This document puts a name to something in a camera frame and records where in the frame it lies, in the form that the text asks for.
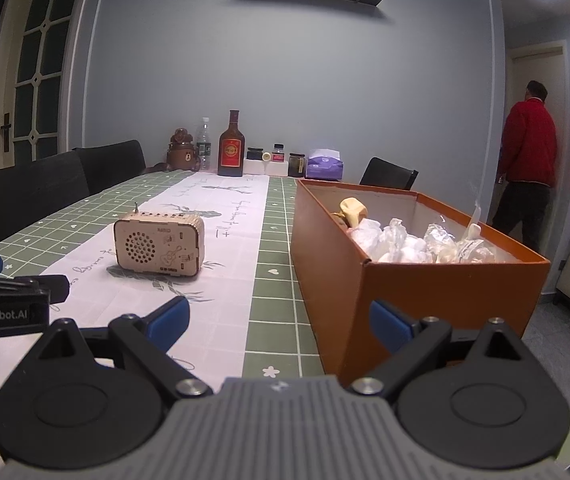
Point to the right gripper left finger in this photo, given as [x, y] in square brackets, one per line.
[142, 346]

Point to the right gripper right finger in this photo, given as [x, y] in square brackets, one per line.
[415, 346]

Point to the white gift bundle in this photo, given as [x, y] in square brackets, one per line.
[471, 248]

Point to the cream plush mitt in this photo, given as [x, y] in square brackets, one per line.
[351, 213]

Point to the black chair near left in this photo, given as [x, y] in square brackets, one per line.
[34, 191]

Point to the black chair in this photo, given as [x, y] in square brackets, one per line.
[109, 165]
[383, 174]
[34, 191]

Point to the wooden radio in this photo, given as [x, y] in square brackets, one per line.
[154, 242]

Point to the orange cardboard box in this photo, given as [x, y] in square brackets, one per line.
[338, 281]

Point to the black chair far left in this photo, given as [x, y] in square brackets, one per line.
[109, 165]

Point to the green grid tablecloth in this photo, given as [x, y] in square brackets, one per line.
[280, 343]

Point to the black chair right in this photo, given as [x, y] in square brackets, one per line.
[383, 174]

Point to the glass panel door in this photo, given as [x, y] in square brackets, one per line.
[35, 38]

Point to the brown bear jar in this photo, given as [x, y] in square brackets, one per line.
[181, 154]

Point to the purple tissue pack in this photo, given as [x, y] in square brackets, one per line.
[324, 164]

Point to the clear water bottle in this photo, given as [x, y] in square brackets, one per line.
[203, 145]

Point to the white box stand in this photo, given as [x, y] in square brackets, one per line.
[261, 168]

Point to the brown liquor bottle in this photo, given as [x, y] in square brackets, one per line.
[231, 149]

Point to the person in red jacket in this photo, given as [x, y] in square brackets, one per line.
[527, 165]

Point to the dark glass jar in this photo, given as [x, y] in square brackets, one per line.
[296, 165]

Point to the black lidded jar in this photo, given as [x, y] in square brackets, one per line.
[254, 153]

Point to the small red label jar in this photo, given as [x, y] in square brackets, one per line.
[278, 153]

